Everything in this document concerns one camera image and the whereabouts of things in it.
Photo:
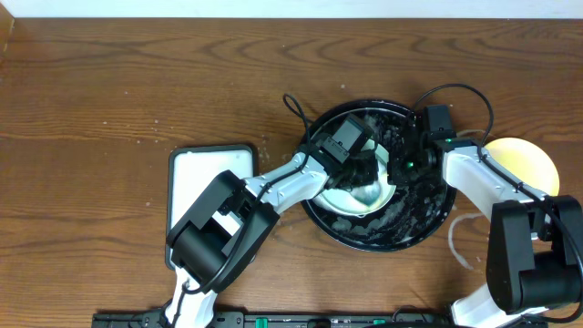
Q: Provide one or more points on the white rectangular soap tray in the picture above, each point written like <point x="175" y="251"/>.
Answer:
<point x="191" y="171"/>

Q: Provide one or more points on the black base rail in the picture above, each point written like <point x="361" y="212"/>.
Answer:
<point x="154" y="319"/>

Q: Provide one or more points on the yellow plate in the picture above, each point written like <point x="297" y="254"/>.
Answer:
<point x="527" y="162"/>

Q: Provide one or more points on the light green plate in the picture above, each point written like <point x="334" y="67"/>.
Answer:
<point x="341" y="201"/>

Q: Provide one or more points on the black round tray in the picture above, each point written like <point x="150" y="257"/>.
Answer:
<point x="412" y="214"/>

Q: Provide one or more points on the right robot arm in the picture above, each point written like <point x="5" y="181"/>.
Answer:
<point x="534" y="256"/>

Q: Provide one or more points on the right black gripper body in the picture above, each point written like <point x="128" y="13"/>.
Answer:
<point x="412" y="170"/>

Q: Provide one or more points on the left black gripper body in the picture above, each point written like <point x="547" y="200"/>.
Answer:
<point x="361" y="169"/>

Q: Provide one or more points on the green sponge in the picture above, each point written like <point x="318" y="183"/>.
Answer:
<point x="369" y="195"/>

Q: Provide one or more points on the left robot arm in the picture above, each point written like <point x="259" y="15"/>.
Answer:
<point x="202" y="270"/>

